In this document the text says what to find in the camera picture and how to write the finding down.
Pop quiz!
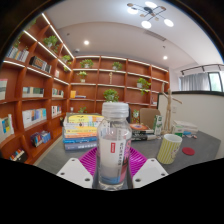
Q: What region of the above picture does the branched ceiling lamp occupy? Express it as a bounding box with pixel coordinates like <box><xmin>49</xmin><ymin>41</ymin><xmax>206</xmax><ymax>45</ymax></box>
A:
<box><xmin>126</xmin><ymin>1</ymin><xmax>175</xmax><ymax>30</ymax></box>

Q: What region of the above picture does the stack of white boxes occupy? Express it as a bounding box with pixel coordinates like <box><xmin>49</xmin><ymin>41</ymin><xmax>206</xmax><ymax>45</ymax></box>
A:
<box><xmin>172</xmin><ymin>119</ymin><xmax>199</xmax><ymax>134</ymax></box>

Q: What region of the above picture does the yellow striped white mug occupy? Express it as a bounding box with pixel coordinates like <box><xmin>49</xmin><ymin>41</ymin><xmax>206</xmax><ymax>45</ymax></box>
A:
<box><xmin>156</xmin><ymin>133</ymin><xmax>183</xmax><ymax>165</ymax></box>

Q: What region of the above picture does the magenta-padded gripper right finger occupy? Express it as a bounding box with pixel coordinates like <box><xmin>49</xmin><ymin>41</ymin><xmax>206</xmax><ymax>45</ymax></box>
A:
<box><xmin>127</xmin><ymin>147</ymin><xmax>169</xmax><ymax>190</ymax></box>

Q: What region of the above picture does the stack of colourful books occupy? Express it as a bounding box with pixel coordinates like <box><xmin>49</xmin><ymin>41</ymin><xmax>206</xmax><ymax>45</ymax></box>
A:
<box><xmin>62</xmin><ymin>112</ymin><xmax>105</xmax><ymax>151</ymax></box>

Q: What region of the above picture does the clear plastic water bottle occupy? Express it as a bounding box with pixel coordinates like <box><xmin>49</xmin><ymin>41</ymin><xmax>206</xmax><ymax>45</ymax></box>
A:
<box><xmin>96</xmin><ymin>101</ymin><xmax>133</xmax><ymax>192</ymax></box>

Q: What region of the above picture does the tall green white carton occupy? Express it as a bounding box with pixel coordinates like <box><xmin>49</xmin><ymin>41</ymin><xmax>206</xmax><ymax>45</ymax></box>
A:
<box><xmin>153</xmin><ymin>114</ymin><xmax>164</xmax><ymax>136</ymax></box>

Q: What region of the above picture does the black ceiling track light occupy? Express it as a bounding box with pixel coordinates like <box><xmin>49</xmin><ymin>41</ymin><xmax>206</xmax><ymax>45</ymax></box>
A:
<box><xmin>180</xmin><ymin>63</ymin><xmax>224</xmax><ymax>76</ymax></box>

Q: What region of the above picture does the wooden artist mannequin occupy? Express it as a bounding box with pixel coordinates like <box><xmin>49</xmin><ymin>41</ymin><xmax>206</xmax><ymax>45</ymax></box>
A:
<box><xmin>160</xmin><ymin>88</ymin><xmax>183</xmax><ymax>135</ymax></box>

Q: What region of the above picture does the tan chair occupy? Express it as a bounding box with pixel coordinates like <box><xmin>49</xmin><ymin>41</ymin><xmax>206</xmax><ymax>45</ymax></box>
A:
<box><xmin>139</xmin><ymin>107</ymin><xmax>162</xmax><ymax>129</ymax></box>

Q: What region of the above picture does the wooden shelf unit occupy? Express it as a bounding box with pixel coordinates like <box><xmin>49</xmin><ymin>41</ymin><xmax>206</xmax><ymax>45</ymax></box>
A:
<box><xmin>0</xmin><ymin>13</ymin><xmax>171</xmax><ymax>165</ymax></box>

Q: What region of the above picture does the grey window curtain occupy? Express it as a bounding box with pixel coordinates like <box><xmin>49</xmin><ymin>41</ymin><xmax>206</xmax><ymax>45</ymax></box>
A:
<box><xmin>179</xmin><ymin>72</ymin><xmax>211</xmax><ymax>92</ymax></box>

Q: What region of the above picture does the small green white box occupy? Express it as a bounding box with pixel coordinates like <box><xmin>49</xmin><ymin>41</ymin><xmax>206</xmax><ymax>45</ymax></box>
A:
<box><xmin>171</xmin><ymin>126</ymin><xmax>185</xmax><ymax>138</ymax></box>

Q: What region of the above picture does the window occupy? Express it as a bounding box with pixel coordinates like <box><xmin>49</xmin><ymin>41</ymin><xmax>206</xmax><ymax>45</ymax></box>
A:
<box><xmin>208</xmin><ymin>70</ymin><xmax>224</xmax><ymax>93</ymax></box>

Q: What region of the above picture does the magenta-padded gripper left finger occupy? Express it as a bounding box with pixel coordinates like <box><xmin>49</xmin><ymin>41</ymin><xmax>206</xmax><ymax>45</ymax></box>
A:
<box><xmin>56</xmin><ymin>147</ymin><xmax>100</xmax><ymax>190</ymax></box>

